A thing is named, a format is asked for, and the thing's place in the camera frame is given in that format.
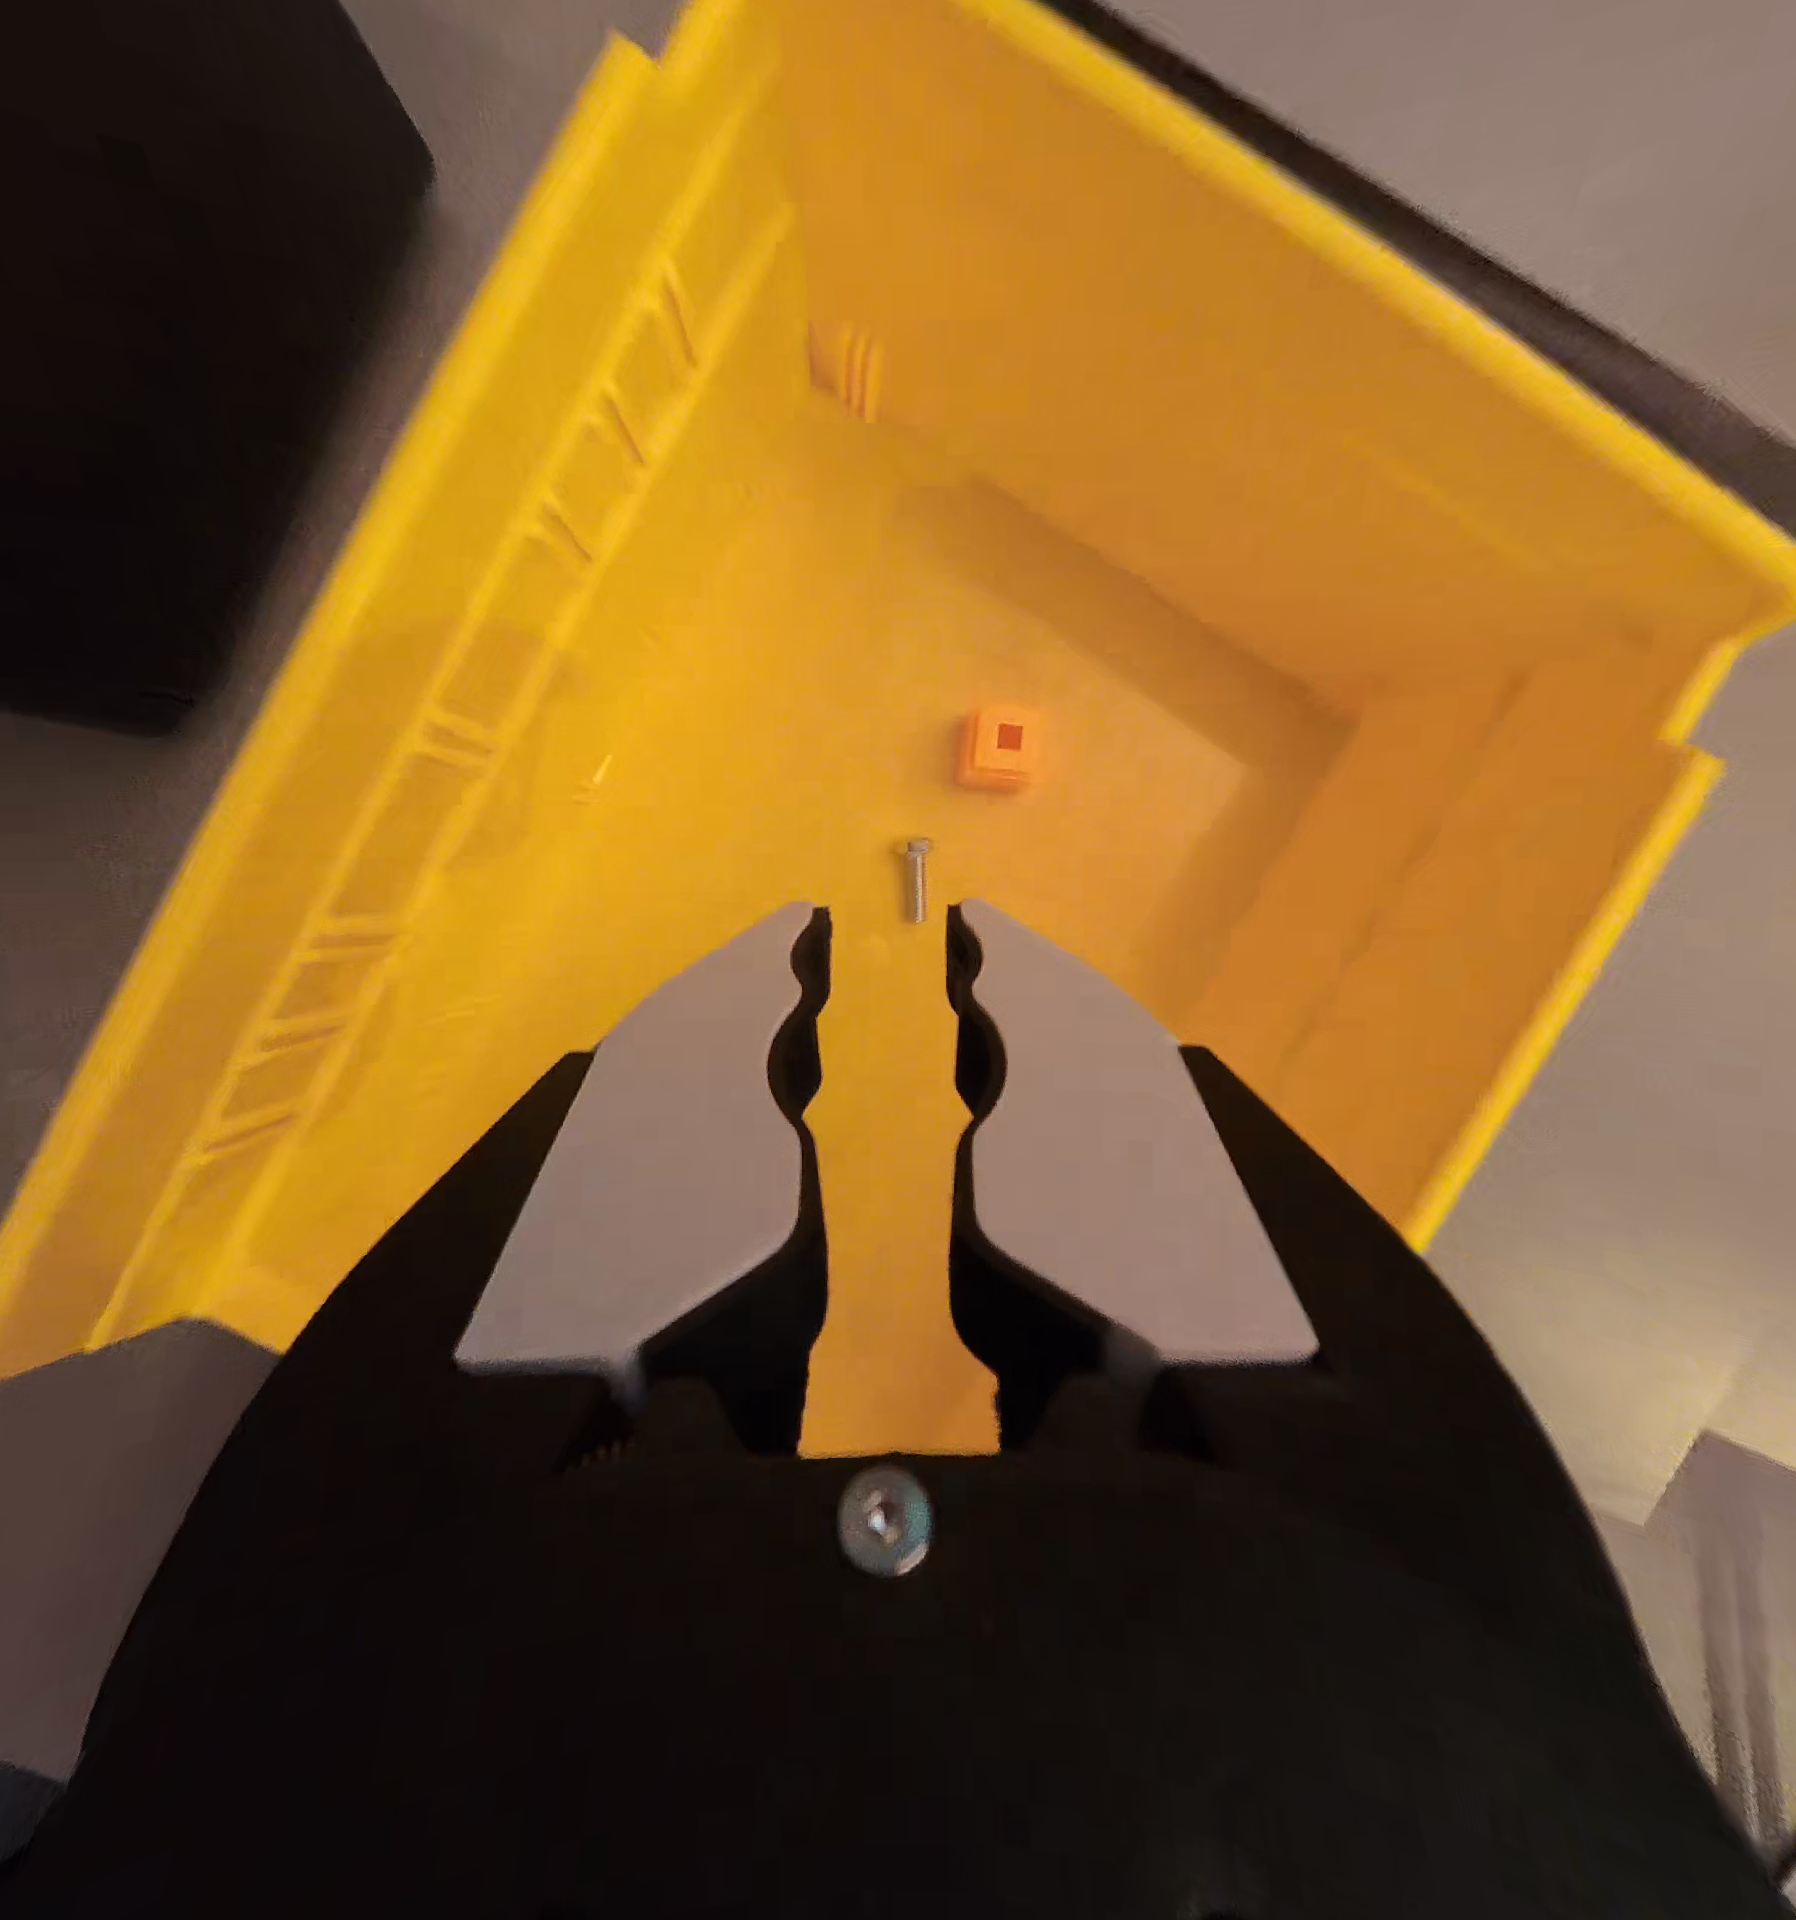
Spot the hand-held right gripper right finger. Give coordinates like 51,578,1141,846
949,902,1326,1373

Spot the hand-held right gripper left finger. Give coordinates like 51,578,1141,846
455,905,832,1373

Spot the orange cube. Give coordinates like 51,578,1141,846
957,702,1043,792

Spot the yellow plastic bin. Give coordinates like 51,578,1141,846
0,0,1796,1457

